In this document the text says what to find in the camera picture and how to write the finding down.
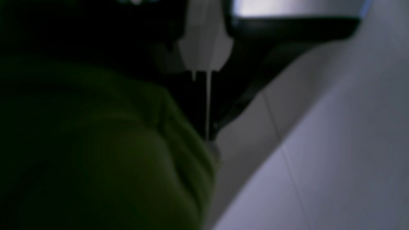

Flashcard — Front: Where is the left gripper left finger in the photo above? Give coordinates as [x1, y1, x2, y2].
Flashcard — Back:
[1, 0, 206, 138]

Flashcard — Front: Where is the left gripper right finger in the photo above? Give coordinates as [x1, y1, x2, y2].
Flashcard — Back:
[209, 0, 364, 140]

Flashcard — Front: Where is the green T-shirt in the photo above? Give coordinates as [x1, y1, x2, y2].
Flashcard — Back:
[1, 57, 216, 230]

